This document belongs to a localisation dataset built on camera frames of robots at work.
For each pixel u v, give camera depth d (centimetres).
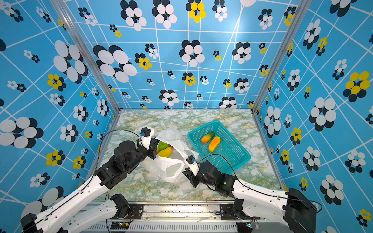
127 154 53
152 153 60
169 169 66
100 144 103
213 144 94
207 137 98
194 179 66
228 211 73
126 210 67
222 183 58
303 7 68
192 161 65
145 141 59
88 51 86
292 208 41
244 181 54
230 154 95
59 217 41
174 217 72
